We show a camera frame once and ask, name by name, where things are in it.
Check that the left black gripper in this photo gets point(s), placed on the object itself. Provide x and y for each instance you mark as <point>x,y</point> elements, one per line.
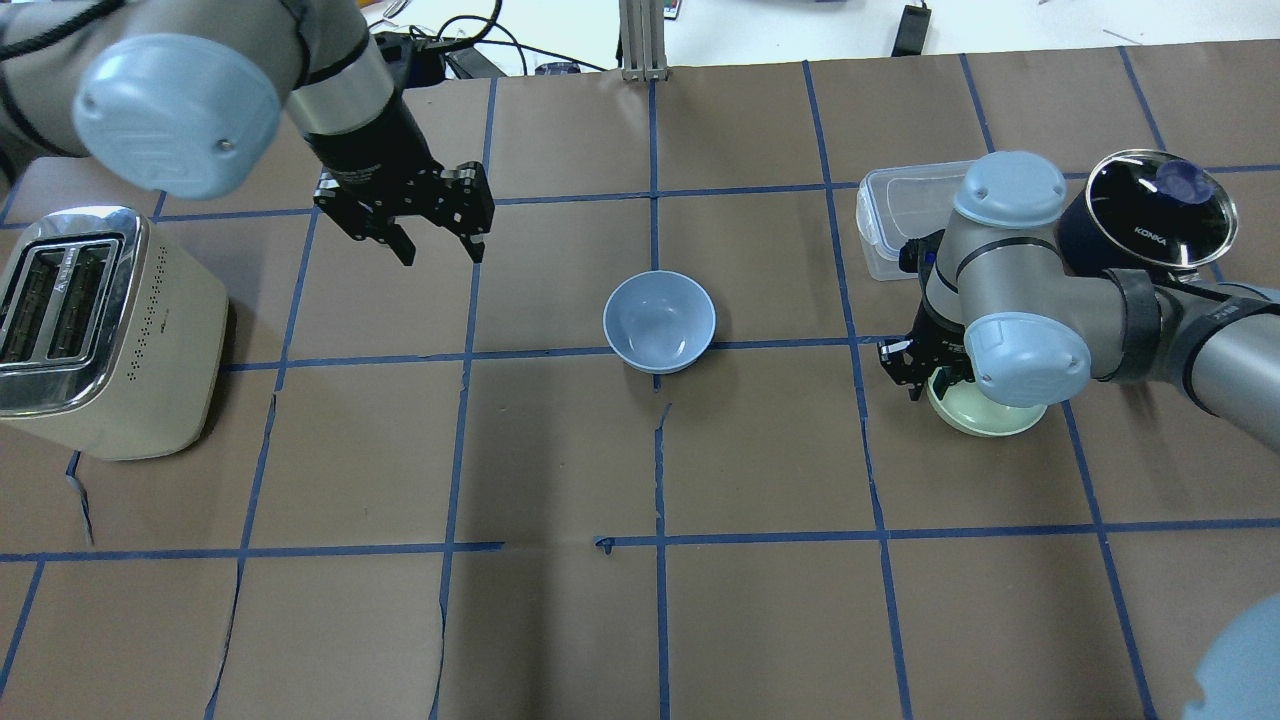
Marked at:
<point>372,152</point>

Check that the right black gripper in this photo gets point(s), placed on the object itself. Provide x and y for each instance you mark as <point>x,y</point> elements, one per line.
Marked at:
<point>937,338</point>

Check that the green bowl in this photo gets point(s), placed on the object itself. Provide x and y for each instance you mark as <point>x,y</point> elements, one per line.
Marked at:
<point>965,408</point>

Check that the blue bowl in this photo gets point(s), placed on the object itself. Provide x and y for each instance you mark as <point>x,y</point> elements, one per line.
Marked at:
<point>659,322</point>

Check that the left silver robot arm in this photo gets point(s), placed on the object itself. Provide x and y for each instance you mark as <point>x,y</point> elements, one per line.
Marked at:
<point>184,97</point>

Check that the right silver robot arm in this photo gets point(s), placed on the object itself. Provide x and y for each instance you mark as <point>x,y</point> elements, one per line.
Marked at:
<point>1027,296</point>

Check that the clear plastic container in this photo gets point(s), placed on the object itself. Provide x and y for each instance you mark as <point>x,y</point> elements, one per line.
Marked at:
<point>899,204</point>

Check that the dark blue saucepan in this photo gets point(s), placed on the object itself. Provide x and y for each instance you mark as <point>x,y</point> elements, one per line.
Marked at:
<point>1133,226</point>

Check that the black power adapter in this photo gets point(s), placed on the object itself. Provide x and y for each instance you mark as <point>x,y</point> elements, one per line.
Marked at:
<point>912,30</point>

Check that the cream toaster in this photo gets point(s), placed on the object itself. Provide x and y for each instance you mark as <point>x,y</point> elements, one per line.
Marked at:
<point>112,335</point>

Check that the aluminium frame post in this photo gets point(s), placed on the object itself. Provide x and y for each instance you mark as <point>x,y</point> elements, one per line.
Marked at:
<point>643,41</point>

